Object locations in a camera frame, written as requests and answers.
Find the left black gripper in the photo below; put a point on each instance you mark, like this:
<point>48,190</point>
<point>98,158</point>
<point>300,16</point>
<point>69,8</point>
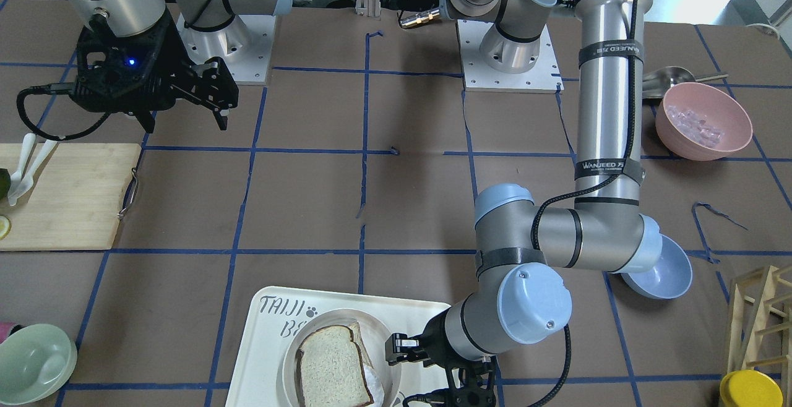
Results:
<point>437,337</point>

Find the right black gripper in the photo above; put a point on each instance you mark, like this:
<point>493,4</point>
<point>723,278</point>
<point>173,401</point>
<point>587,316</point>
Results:
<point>175,64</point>

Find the round cream plate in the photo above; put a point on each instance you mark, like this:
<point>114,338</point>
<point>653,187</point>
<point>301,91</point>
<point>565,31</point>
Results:
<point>374,332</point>

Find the white bread slice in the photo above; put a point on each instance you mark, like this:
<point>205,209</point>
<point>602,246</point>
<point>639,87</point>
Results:
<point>329,371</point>

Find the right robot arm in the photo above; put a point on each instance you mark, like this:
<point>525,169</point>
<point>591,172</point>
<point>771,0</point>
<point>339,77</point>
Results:
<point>134,58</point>

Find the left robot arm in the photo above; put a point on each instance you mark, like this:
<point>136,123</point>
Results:
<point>521,299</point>

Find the bread slice under egg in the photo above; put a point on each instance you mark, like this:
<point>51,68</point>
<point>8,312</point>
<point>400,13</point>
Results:
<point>359,341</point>

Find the fried egg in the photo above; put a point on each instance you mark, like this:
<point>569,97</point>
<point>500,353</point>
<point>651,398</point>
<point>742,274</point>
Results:
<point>374,385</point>

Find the wooden cutting board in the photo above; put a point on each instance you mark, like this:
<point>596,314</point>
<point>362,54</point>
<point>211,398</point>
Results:
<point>74,202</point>

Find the cream bear serving tray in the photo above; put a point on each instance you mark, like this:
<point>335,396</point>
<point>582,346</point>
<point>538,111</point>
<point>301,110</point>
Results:
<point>277,314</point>

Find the white plastic fork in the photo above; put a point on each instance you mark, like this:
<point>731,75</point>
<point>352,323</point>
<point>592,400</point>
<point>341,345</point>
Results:
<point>26,182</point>

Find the white plastic spoon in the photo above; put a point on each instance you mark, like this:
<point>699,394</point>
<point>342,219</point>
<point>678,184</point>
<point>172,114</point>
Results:
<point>28,145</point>

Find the green lime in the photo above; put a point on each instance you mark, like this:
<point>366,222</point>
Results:
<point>5,183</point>

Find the blue bowl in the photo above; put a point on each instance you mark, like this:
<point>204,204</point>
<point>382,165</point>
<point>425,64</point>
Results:
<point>670,277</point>

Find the pink cloth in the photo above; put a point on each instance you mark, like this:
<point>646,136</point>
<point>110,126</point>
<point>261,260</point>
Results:
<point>8,328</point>

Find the green bowl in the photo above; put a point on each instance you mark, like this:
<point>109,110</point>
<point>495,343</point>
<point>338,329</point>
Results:
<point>35,362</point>

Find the yellow cup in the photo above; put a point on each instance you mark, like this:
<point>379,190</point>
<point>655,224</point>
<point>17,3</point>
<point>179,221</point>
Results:
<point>748,387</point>

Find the wooden rack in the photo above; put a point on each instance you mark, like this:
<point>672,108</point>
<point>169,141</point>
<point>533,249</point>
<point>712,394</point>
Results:
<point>759,307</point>

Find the pink bowl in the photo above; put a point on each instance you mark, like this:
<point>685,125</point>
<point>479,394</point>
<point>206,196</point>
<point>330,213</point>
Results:
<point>702,123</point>

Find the metal scoop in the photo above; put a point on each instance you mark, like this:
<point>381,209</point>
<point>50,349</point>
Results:
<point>656,83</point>

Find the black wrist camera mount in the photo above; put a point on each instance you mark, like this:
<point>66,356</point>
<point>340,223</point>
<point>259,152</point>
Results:
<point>105,70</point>

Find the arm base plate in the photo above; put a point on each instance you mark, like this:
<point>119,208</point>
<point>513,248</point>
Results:
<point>245,45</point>
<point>493,64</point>

